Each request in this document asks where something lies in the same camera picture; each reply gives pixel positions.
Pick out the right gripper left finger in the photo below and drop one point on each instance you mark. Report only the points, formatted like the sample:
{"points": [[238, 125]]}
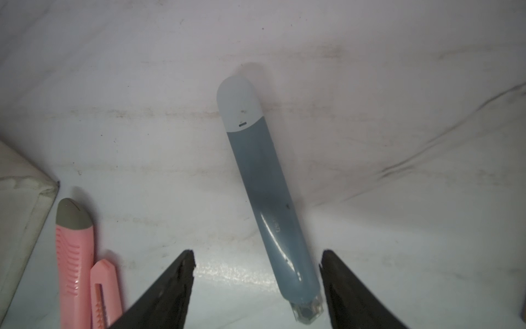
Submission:
{"points": [[165, 304]]}

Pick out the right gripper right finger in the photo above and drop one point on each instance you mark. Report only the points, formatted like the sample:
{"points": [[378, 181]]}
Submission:
{"points": [[350, 303]]}

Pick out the white canvas tote pouch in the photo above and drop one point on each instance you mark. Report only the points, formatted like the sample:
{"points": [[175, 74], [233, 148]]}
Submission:
{"points": [[27, 196]]}

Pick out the grey blue utility knife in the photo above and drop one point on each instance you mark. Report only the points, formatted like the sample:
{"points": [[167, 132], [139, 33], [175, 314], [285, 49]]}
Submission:
{"points": [[269, 196]]}

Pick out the short pink utility knife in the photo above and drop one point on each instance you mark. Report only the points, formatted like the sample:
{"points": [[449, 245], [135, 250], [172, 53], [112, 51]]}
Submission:
{"points": [[105, 296]]}

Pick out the long pink utility knife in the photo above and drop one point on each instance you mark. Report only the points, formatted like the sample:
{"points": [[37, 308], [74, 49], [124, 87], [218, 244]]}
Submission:
{"points": [[75, 257]]}

